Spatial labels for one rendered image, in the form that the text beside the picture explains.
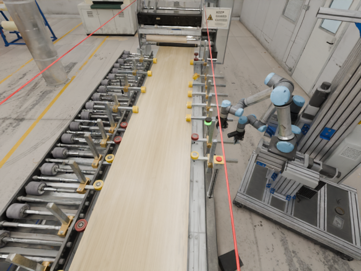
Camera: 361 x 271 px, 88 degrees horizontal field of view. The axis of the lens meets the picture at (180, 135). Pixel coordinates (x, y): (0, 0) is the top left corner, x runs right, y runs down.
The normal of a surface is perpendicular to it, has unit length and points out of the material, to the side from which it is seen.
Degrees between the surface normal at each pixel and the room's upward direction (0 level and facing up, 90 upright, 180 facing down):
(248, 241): 0
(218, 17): 90
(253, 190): 0
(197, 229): 0
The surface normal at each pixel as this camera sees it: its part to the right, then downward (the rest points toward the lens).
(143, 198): 0.02, -0.71
